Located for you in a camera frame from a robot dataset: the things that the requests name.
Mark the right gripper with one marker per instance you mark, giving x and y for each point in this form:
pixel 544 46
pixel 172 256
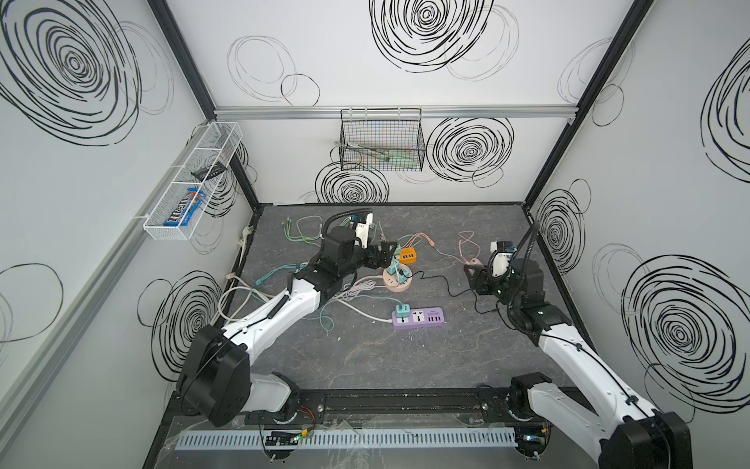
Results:
pixel 482 281

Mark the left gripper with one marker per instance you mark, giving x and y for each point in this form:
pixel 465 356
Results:
pixel 380 255

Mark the pink round power strip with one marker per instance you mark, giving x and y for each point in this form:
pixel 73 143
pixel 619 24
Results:
pixel 399 281

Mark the orange power strip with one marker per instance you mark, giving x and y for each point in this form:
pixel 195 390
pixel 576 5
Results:
pixel 408 255

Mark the purple power strip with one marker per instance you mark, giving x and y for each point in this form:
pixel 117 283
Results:
pixel 420 319

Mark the green charger plug with cable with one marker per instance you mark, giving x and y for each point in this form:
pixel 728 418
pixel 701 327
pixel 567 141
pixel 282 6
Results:
pixel 305 230

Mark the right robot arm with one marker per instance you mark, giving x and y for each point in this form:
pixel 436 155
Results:
pixel 617 427

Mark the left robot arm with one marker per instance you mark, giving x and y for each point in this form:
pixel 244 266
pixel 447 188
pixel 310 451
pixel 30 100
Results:
pixel 216 379

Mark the green item in basket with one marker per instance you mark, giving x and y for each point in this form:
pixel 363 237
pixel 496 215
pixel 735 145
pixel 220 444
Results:
pixel 402 159

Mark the blue candy pack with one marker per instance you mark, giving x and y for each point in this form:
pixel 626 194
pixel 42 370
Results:
pixel 188 204

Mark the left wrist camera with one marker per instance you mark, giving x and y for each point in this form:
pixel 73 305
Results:
pixel 363 224

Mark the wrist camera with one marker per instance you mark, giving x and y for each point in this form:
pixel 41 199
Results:
pixel 501 255
pixel 363 224

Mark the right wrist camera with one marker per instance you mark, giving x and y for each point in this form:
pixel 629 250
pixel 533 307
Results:
pixel 501 255

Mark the white wall plug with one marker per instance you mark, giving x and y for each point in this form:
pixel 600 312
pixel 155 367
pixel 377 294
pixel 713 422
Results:
pixel 245 235

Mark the black wire basket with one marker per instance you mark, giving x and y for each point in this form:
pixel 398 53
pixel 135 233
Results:
pixel 366 132

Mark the grey cable duct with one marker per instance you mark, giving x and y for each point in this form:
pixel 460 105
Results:
pixel 419 438

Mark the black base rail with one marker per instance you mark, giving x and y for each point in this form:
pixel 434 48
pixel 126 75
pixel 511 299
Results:
pixel 398 404

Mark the white wire shelf basket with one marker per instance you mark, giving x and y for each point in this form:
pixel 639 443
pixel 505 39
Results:
pixel 211 142

